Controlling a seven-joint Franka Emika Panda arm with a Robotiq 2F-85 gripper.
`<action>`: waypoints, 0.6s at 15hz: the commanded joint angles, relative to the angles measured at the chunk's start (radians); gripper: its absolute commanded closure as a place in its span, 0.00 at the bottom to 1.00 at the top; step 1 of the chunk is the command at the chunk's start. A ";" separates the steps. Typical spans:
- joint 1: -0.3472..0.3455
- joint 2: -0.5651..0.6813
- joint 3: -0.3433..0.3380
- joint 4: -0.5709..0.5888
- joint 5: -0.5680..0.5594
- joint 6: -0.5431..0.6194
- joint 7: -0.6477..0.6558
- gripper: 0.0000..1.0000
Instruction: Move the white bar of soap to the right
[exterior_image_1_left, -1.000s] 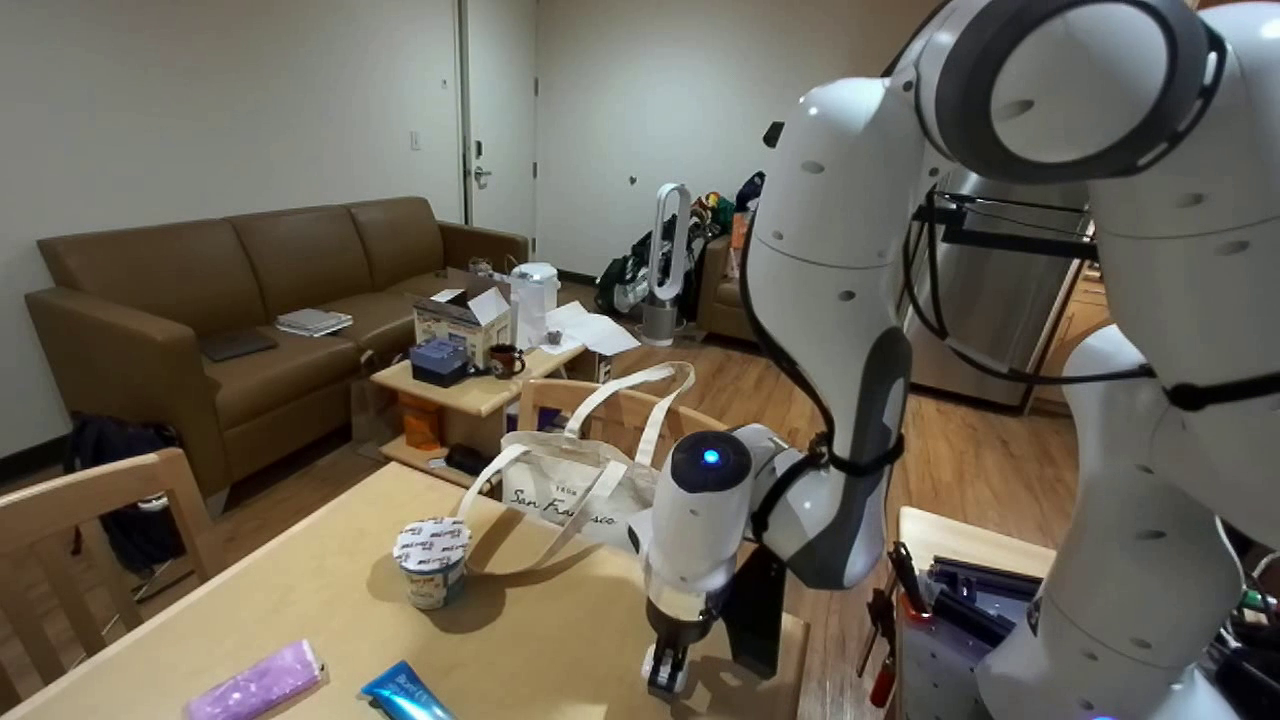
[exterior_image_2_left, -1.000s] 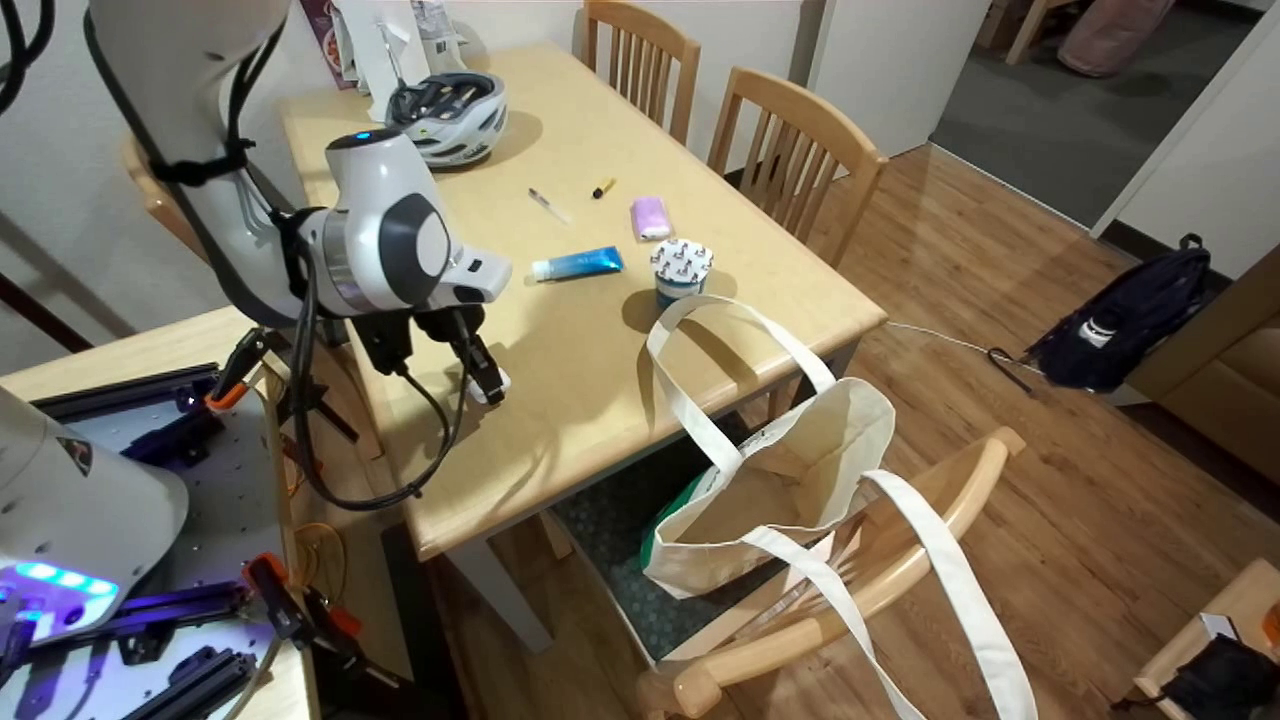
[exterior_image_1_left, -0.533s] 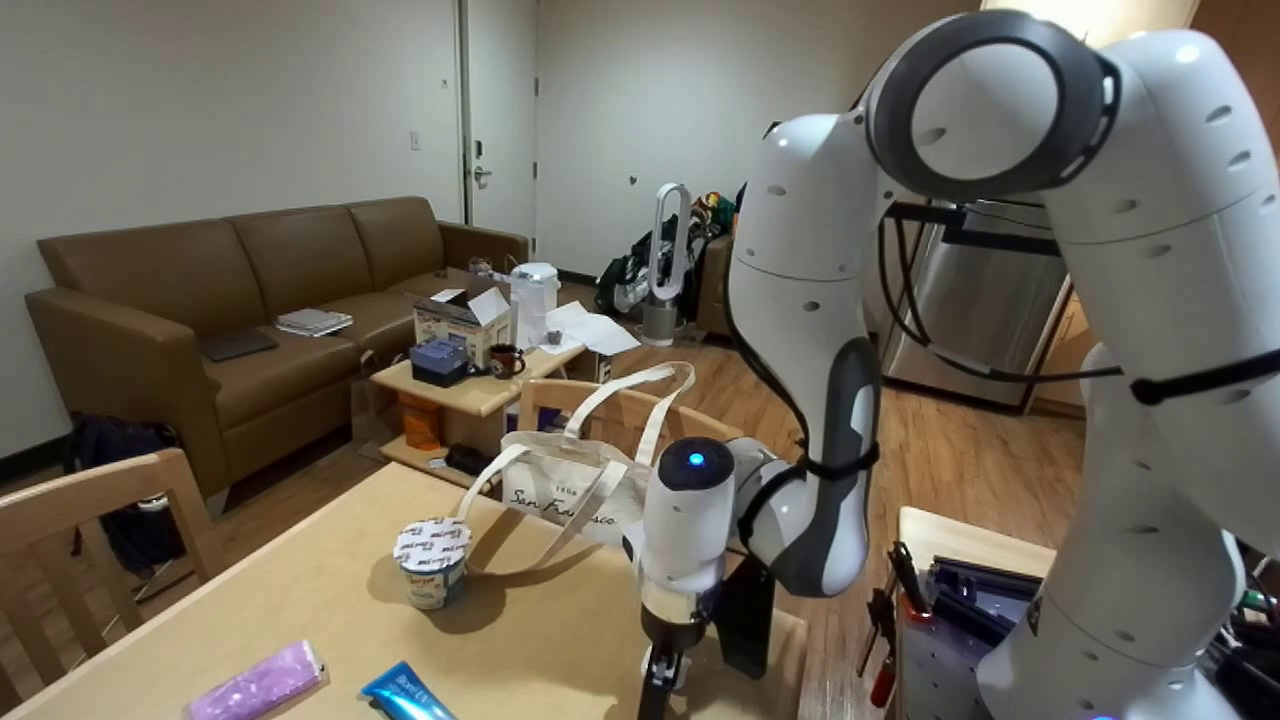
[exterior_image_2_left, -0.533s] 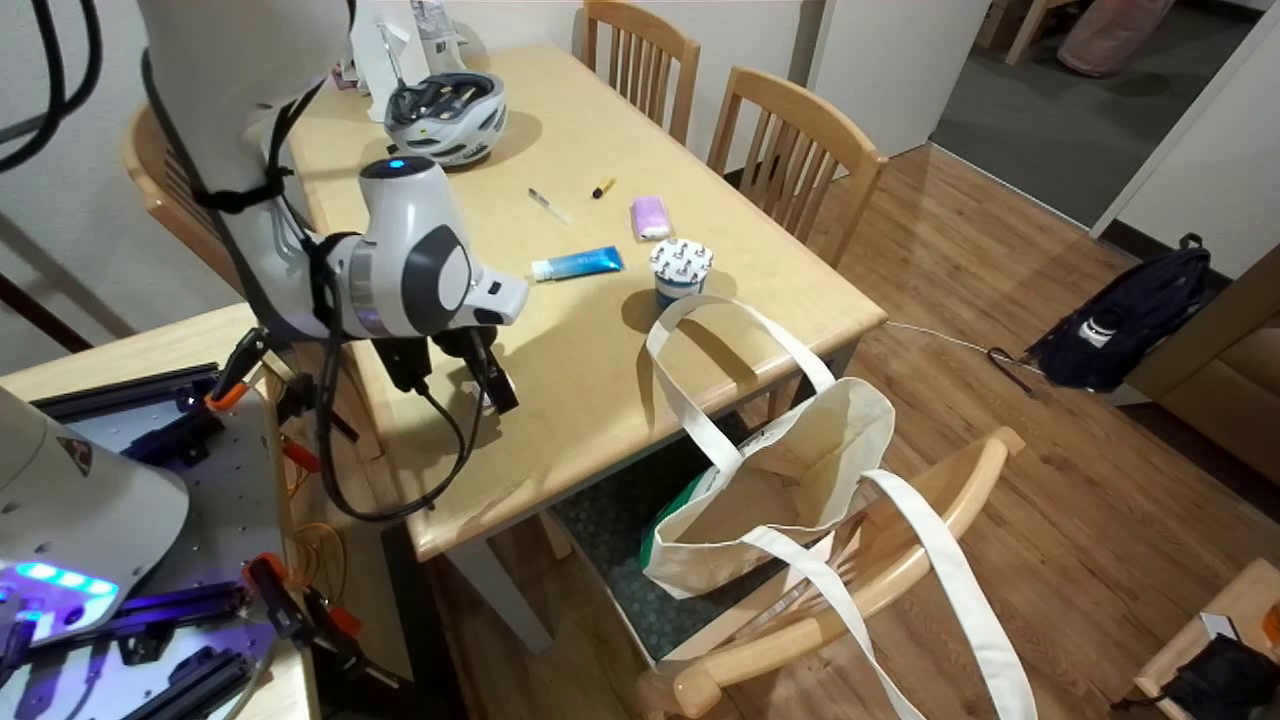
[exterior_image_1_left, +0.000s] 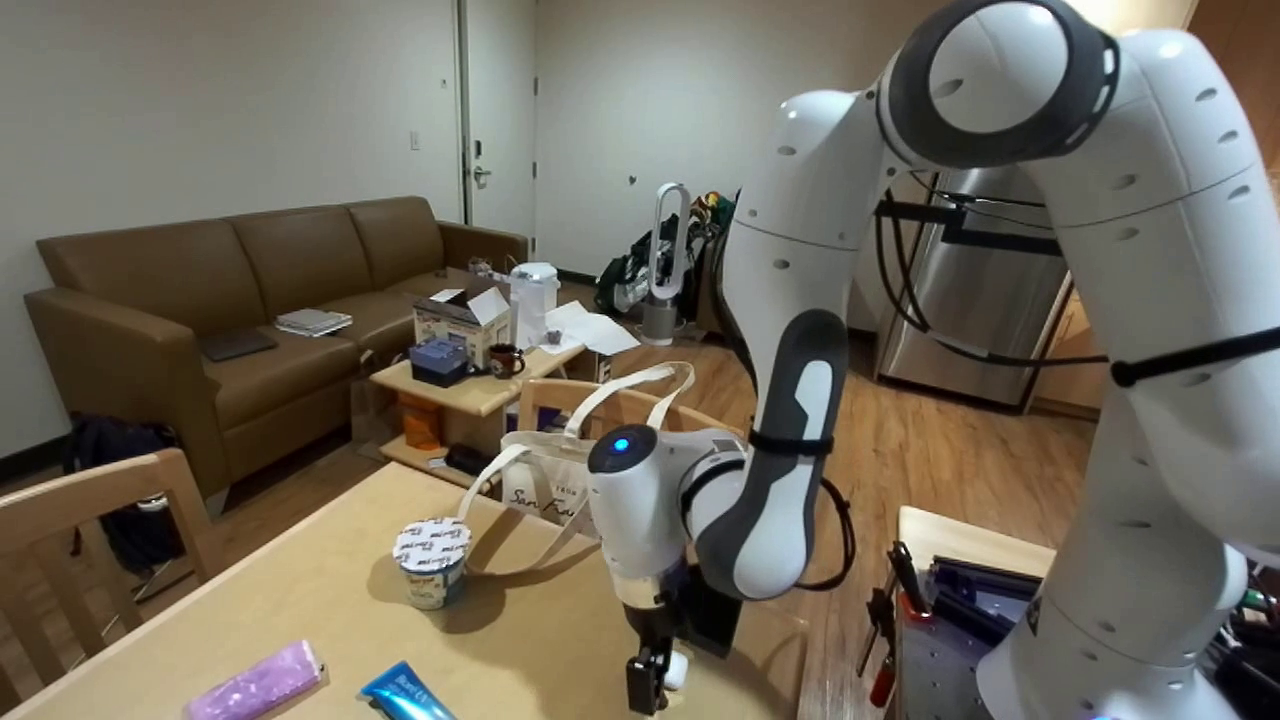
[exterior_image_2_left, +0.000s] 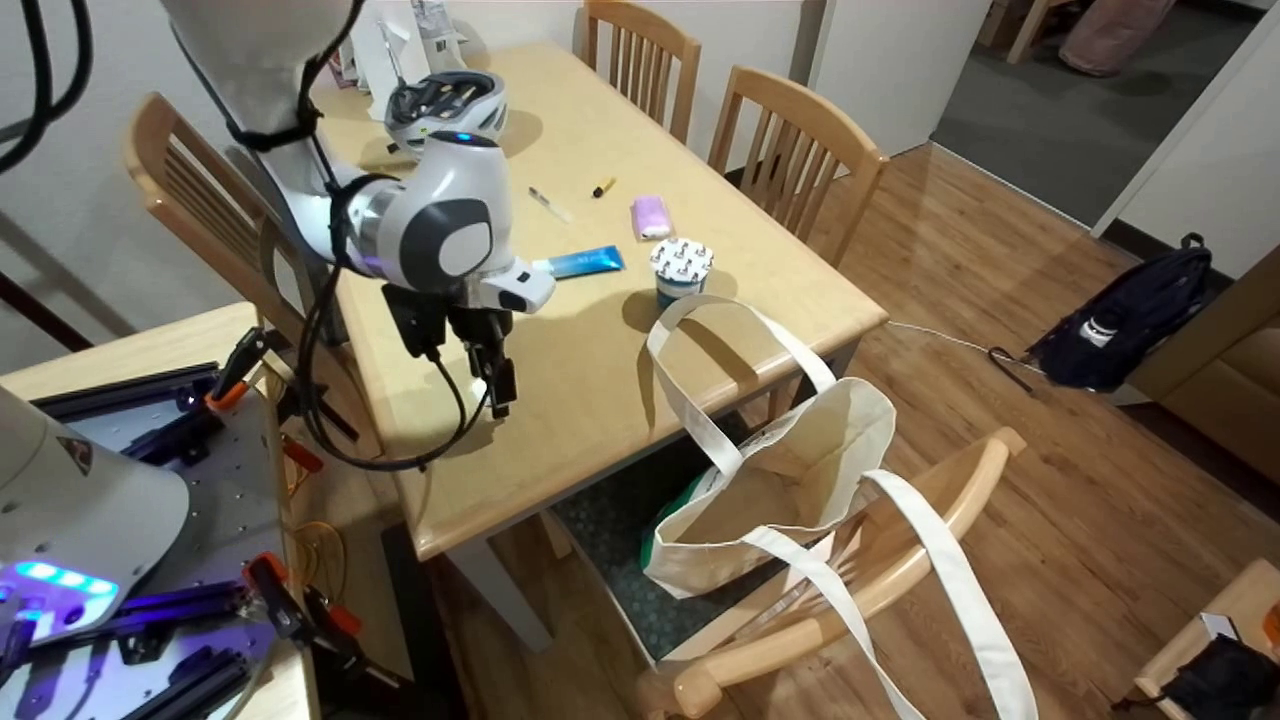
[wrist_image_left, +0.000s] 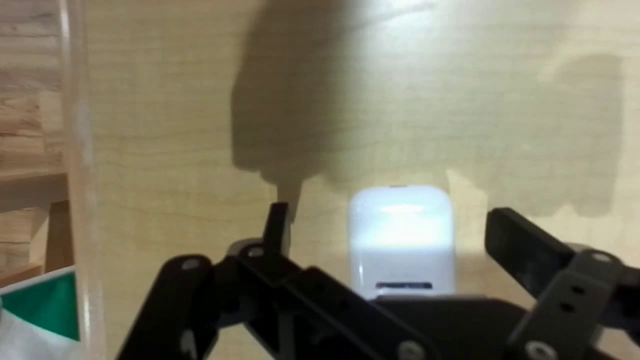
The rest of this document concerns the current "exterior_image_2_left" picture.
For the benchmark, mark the cream canvas tote bag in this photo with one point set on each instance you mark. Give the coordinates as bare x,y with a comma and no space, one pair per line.
786,469

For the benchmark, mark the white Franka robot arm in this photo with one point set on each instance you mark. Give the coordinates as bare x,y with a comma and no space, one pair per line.
424,212

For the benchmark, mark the white robot base blue lights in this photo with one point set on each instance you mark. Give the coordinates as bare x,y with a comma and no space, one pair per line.
82,515

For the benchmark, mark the black backpack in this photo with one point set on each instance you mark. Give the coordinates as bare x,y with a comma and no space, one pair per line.
1125,321

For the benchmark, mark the wooden robot cart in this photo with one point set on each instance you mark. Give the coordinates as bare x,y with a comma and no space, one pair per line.
263,504

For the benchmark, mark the wooden slat-back chair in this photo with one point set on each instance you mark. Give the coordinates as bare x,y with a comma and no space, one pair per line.
796,156
200,203
640,59

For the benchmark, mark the light wooden armchair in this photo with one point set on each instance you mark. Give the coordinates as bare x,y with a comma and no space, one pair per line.
855,584

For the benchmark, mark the black item on box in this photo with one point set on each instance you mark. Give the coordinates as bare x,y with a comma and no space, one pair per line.
1226,678

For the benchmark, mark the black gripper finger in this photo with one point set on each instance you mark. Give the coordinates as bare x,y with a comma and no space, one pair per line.
477,359
506,380

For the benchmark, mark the thin silver pen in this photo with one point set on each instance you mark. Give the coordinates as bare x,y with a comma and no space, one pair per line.
544,203

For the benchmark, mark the black mounting rail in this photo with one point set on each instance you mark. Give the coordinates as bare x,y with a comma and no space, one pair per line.
122,391

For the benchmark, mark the brown wooden cabinet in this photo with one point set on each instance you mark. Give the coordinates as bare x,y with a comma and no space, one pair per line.
1235,380

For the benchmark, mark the white table leg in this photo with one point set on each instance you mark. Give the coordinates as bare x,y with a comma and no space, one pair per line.
500,593

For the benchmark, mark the small black marker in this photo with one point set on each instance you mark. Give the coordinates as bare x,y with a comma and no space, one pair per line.
605,188

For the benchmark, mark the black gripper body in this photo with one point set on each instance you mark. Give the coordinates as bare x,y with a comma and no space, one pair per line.
441,321

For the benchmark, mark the white grey bicycle helmet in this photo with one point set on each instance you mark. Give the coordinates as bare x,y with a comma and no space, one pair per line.
461,100

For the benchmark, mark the black orange clamp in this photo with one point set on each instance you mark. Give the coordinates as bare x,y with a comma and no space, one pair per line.
243,362
320,405
315,618

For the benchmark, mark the dark grey seat cushion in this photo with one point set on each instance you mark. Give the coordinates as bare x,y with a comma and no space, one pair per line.
605,526

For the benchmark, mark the small wooden box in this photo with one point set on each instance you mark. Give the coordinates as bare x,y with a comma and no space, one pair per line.
1207,626

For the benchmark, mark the pink fabric object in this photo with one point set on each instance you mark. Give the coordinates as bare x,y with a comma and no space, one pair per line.
1113,30

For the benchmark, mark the blue tube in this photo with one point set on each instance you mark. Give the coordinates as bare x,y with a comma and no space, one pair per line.
586,260

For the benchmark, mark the purple bar of soap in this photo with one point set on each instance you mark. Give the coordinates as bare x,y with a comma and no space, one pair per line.
649,218

